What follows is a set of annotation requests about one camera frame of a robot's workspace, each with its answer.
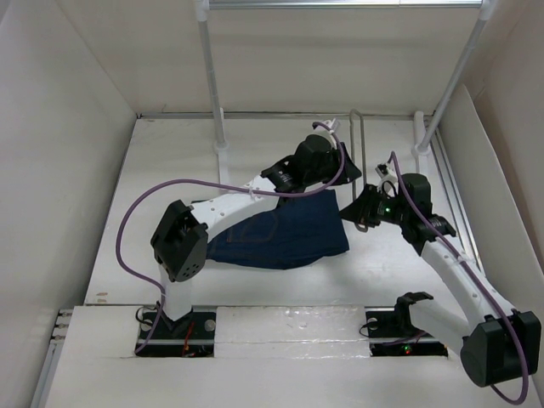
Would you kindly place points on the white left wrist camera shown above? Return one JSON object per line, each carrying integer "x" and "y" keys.
{"x": 331, "y": 125}

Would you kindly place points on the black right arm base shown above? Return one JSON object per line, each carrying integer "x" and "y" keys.
{"x": 391, "y": 334}

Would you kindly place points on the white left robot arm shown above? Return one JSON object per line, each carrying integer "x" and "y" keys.
{"x": 180, "y": 240}

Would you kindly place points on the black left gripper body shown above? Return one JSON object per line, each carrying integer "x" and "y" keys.
{"x": 328, "y": 171}

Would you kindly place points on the white clothes rack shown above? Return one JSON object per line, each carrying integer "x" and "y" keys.
{"x": 381, "y": 58}

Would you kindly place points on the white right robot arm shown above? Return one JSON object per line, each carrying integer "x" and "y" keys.
{"x": 495, "y": 342}

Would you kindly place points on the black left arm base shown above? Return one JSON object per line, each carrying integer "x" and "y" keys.
{"x": 191, "y": 337}

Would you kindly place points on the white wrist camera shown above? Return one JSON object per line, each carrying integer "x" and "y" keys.
{"x": 331, "y": 125}
{"x": 388, "y": 178}

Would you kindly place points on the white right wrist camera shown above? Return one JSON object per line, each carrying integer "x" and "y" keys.
{"x": 388, "y": 178}

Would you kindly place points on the dark blue denim trousers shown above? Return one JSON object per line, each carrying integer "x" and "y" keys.
{"x": 296, "y": 234}

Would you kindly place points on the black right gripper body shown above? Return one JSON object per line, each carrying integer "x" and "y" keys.
{"x": 389, "y": 209}

